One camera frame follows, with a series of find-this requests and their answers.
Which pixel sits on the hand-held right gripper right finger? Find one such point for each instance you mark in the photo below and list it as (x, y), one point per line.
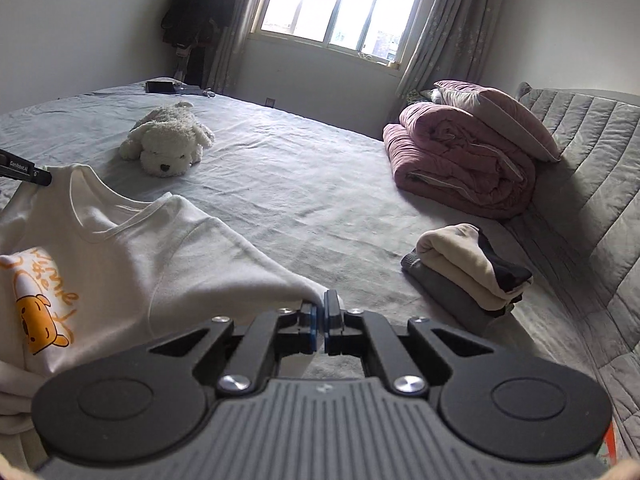
(328, 327)

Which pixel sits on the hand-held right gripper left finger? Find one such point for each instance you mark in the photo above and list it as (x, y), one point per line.
(313, 327)

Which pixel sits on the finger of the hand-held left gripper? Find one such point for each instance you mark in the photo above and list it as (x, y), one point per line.
(25, 168)

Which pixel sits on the dark hanging clothes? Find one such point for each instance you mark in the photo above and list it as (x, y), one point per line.
(200, 5)

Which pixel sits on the folded grey garment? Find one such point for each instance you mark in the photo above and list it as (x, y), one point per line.
(440, 285)

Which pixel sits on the white plush dog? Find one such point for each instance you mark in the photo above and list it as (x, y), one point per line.
(167, 137)

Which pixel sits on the folded cream garment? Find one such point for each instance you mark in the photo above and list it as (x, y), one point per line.
(465, 255)

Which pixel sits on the black tablet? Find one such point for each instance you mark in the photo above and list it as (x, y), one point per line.
(160, 86)

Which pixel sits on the folded black garment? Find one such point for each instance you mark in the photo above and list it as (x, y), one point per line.
(502, 265)

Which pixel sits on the folded pink quilt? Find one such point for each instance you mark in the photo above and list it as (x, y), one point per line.
(450, 160)

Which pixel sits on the patterned cloth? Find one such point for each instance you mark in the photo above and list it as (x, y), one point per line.
(417, 94)

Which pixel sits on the grey floral curtain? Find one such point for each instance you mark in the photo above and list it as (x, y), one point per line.
(445, 25)
(230, 25)

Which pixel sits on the pink grey pillow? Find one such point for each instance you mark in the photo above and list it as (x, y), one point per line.
(505, 115)

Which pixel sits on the grey quilted headboard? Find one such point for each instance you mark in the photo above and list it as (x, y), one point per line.
(590, 170)

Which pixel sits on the window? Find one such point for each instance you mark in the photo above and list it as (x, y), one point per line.
(340, 0)

